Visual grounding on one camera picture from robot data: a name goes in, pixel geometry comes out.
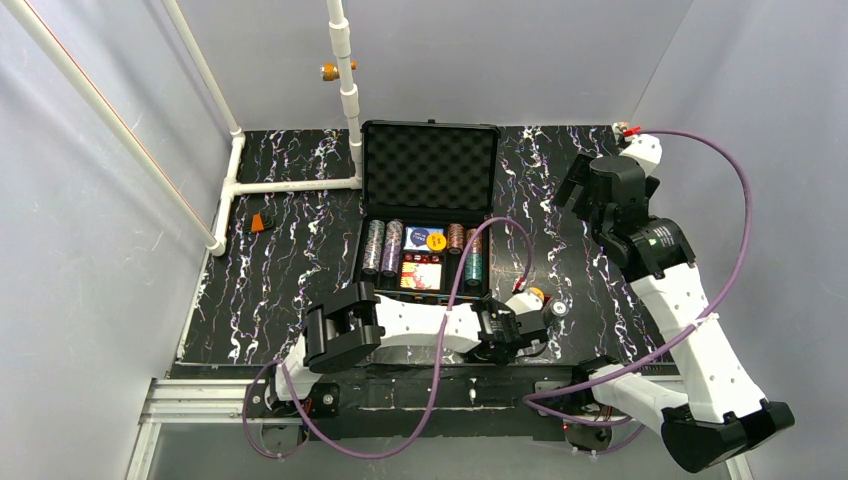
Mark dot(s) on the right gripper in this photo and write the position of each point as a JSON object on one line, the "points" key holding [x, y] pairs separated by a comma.
{"points": [[582, 188]]}

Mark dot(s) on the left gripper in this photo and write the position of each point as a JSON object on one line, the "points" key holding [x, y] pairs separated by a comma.
{"points": [[502, 340]]}

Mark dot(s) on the black poker set case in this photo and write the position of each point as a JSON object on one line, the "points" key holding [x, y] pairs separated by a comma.
{"points": [[429, 174]]}

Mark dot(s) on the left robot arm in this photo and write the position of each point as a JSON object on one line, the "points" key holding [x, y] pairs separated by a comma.
{"points": [[341, 333]]}

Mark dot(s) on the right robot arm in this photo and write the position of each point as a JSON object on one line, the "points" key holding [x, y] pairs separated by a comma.
{"points": [[721, 412]]}

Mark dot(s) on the white dealer chip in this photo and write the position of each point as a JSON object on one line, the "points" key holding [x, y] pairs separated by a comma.
{"points": [[558, 308]]}

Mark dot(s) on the red playing card deck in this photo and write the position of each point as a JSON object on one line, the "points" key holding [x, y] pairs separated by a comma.
{"points": [[420, 276]]}

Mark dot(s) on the orange black chip stack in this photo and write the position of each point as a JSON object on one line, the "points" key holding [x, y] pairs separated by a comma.
{"points": [[455, 238]]}

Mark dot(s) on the yellow big blind button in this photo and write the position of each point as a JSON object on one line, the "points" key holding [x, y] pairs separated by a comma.
{"points": [[436, 242]]}

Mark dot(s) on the red dice row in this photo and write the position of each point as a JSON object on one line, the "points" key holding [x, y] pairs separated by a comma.
{"points": [[422, 258]]}

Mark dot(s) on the blue playing card deck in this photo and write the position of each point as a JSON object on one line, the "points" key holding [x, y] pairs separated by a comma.
{"points": [[415, 237]]}

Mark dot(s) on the blue orange purple chip stack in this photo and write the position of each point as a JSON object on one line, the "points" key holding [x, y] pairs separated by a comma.
{"points": [[391, 248]]}

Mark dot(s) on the blue green yellow chip stack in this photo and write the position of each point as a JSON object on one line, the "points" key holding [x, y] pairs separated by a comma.
{"points": [[372, 253]]}

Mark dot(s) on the orange black small clip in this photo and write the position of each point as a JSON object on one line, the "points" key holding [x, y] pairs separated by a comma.
{"points": [[258, 223]]}

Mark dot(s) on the orange knob on pipe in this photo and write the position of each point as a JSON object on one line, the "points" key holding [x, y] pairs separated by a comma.
{"points": [[329, 72]]}

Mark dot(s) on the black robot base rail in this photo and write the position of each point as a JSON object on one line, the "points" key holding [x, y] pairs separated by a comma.
{"points": [[389, 400]]}

